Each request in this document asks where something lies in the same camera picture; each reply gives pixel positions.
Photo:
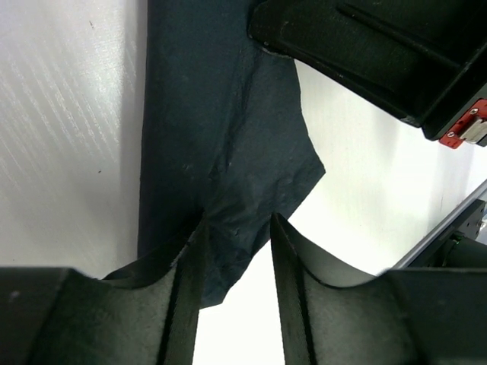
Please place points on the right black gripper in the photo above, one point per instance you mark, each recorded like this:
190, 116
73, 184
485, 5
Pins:
422, 62

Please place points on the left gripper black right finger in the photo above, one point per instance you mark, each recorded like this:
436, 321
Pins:
332, 313

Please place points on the black paper napkin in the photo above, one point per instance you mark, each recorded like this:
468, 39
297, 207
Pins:
223, 136

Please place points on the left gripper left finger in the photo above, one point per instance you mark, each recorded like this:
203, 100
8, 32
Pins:
144, 313

